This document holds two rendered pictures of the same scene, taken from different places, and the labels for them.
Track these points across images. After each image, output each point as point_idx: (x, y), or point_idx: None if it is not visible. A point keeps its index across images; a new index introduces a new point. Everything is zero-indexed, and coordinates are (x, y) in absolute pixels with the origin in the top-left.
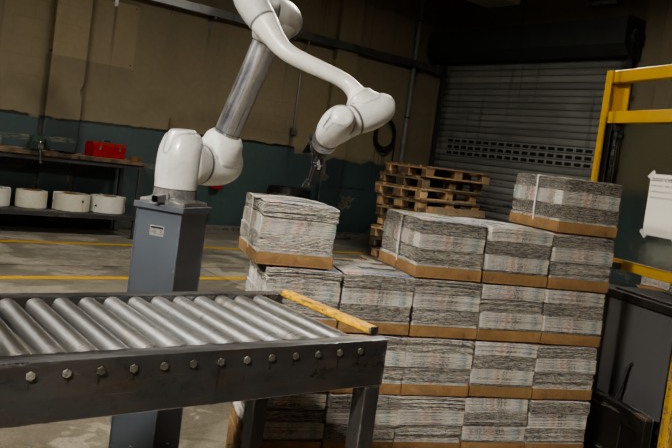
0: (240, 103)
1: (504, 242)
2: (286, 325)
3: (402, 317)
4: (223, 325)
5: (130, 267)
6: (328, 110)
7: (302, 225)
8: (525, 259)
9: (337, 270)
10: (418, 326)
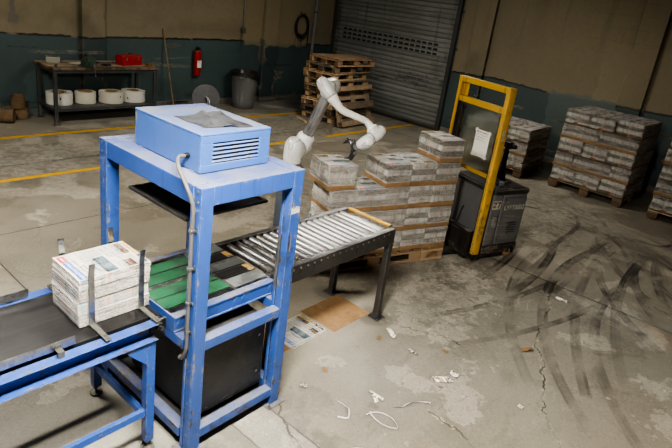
0: (315, 123)
1: (419, 169)
2: (361, 226)
3: (380, 203)
4: (346, 230)
5: (276, 195)
6: (363, 139)
7: (344, 174)
8: (426, 175)
9: (355, 188)
10: (385, 206)
